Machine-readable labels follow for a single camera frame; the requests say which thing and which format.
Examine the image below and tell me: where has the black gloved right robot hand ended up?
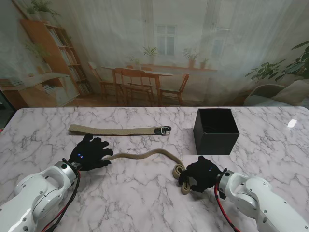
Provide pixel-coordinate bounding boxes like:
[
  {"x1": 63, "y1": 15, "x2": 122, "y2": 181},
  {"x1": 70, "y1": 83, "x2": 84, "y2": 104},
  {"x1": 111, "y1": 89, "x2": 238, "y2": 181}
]
[{"x1": 178, "y1": 156, "x2": 227, "y2": 193}]

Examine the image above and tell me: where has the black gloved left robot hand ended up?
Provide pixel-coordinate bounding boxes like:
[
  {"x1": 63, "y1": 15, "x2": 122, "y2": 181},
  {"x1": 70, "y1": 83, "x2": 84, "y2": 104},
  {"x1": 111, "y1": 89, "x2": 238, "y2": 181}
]
[{"x1": 67, "y1": 134, "x2": 114, "y2": 172}]

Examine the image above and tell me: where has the beige woven belt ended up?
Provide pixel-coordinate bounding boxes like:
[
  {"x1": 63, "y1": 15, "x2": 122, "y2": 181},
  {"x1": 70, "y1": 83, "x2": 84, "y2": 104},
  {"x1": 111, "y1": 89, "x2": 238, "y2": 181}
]
[
  {"x1": 102, "y1": 149, "x2": 194, "y2": 195},
  {"x1": 68, "y1": 124, "x2": 172, "y2": 136}
]

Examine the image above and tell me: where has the black square storage box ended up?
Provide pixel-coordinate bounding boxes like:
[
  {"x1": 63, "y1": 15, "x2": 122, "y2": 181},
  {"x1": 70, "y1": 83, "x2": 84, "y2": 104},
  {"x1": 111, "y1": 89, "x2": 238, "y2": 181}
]
[{"x1": 193, "y1": 108, "x2": 239, "y2": 155}]

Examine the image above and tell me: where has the printed room scene backdrop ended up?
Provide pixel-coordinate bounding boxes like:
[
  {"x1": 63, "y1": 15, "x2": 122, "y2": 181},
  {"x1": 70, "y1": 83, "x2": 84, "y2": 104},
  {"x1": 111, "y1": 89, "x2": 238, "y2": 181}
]
[{"x1": 0, "y1": 0, "x2": 309, "y2": 107}]

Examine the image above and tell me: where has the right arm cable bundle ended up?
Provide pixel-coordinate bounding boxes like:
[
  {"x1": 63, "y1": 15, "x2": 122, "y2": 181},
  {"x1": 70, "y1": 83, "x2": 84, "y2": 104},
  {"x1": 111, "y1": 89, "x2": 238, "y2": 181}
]
[{"x1": 214, "y1": 183, "x2": 242, "y2": 232}]

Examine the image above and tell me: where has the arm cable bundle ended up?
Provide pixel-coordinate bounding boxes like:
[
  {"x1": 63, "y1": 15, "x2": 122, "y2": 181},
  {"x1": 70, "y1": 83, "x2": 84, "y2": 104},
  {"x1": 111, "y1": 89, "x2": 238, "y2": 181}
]
[
  {"x1": 41, "y1": 169, "x2": 83, "y2": 232},
  {"x1": 214, "y1": 183, "x2": 242, "y2": 232}
]

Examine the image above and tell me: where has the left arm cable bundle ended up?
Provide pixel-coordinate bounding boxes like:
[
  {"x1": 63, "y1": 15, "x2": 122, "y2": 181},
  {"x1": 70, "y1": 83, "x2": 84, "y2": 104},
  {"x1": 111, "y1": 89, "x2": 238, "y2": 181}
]
[{"x1": 41, "y1": 169, "x2": 83, "y2": 232}]

